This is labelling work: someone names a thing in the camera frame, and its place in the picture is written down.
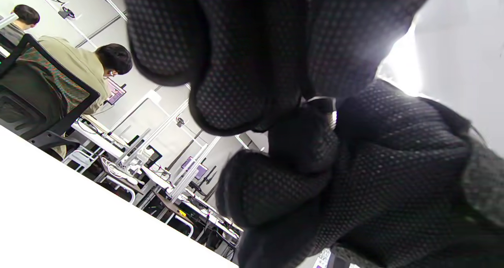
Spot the dark unlit monitor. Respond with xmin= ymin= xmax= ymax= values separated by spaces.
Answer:
xmin=144 ymin=145 xmax=163 ymax=169

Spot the white wire cart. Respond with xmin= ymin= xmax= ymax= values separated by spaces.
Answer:
xmin=62 ymin=145 xmax=99 ymax=175

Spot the person's left hand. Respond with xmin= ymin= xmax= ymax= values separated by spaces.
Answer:
xmin=120 ymin=0 xmax=438 ymax=137

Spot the dark metal screw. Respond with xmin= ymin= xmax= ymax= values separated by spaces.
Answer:
xmin=301 ymin=96 xmax=337 ymax=114

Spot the white power strip with cable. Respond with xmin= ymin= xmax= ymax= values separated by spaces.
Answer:
xmin=100 ymin=157 xmax=145 ymax=186

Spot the black office chair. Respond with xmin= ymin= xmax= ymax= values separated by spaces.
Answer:
xmin=0 ymin=33 xmax=101 ymax=150

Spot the person's right hand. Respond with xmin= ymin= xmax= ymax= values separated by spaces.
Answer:
xmin=215 ymin=78 xmax=504 ymax=268

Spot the small purple-lit monitor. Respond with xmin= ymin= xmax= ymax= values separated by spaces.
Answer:
xmin=181 ymin=156 xmax=208 ymax=181

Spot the small lit computer monitor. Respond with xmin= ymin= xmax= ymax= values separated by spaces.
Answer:
xmin=105 ymin=79 xmax=127 ymax=106

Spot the ceiling light strip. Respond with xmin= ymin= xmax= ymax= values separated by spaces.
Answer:
xmin=377 ymin=23 xmax=425 ymax=97

